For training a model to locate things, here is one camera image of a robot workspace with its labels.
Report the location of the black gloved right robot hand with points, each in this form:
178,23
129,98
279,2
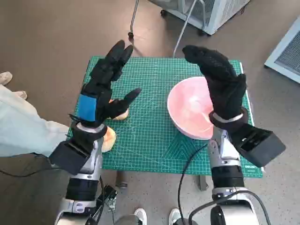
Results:
222,82

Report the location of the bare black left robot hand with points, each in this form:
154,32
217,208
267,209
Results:
103,77

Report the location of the pink bowl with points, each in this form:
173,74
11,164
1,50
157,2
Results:
187,105

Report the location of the long striped toy bread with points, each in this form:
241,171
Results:
123,114

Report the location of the round toy bread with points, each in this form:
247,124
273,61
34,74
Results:
110,140

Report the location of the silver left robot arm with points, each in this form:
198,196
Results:
82,185

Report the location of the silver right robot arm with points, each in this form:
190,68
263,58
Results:
227,178

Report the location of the green cutting mat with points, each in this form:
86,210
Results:
145,93

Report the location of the white vented cabinet on casters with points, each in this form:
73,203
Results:
218,14

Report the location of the metal chair leg with caster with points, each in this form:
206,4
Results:
134,16

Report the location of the white vented panel unit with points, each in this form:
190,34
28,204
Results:
286,54

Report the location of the grey bent metal tube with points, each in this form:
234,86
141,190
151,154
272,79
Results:
185,23

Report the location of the grey table leg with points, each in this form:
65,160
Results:
203,182
121,180

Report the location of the black bar with clamp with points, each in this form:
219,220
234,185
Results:
110,192

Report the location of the white shoe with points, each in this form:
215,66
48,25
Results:
174,215
140,215

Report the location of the grey rounded object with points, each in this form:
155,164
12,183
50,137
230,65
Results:
126,220

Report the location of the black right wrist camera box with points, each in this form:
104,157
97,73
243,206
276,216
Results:
260,145

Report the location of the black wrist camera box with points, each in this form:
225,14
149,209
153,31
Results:
68,157
260,145

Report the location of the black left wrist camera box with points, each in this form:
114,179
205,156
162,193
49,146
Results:
68,157

